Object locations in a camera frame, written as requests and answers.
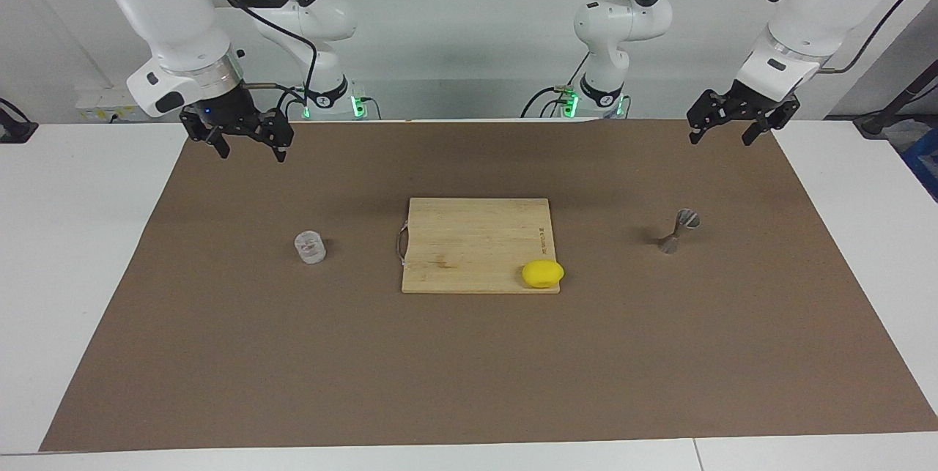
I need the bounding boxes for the black clamp mount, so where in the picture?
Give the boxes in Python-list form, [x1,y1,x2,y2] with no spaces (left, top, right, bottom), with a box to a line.
[0,98,39,144]

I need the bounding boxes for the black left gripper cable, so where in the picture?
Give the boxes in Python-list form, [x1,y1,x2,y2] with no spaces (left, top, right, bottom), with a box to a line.
[608,0,923,75]

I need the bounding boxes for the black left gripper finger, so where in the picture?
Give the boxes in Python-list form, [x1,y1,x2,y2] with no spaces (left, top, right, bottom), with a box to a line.
[742,94,801,147]
[687,89,735,146]

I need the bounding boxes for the black stand with pole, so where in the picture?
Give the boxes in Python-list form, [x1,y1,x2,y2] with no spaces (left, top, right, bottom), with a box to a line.
[854,61,938,139]

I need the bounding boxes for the brown table mat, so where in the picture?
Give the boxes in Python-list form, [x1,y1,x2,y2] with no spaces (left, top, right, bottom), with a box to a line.
[40,119,938,452]

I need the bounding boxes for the yellow lemon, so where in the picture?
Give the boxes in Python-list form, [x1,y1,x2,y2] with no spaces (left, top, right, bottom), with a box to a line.
[522,260,566,289]

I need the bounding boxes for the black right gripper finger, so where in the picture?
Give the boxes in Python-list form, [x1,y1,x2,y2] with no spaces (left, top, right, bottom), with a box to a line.
[249,110,295,163]
[180,108,232,160]

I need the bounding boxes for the steel double jigger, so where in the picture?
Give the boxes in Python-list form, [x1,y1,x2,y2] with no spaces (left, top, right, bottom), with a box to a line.
[657,209,701,255]

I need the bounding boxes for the wooden cutting board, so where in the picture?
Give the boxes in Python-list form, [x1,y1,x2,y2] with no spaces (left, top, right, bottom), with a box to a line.
[396,198,561,294]

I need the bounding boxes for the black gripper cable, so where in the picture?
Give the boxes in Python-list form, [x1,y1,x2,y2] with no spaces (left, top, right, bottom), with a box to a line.
[608,0,923,75]
[196,0,320,117]

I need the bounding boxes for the black left arm base cables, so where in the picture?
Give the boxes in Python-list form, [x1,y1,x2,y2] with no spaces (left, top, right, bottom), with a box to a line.
[522,52,591,119]

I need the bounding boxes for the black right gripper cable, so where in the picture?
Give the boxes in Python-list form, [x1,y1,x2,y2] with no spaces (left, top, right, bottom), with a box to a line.
[196,0,320,117]

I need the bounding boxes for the clear faceted glass cup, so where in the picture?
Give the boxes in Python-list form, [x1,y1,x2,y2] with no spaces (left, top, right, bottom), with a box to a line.
[294,230,327,264]

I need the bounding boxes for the blue crate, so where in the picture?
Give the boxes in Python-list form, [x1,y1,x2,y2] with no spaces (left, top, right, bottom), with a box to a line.
[900,127,938,202]

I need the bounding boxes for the white wall socket box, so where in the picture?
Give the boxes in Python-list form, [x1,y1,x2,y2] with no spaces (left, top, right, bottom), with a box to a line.
[75,86,158,123]

